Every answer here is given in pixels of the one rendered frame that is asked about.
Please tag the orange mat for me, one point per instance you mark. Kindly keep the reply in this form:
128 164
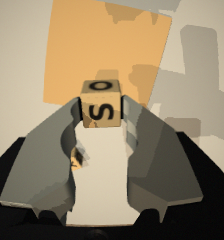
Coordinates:
95 40

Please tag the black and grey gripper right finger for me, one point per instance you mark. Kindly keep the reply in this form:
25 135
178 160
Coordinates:
170 173

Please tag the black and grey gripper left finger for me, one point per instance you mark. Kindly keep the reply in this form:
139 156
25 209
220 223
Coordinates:
36 172

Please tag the tan wooden letter block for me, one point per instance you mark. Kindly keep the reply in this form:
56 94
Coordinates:
76 159
101 103

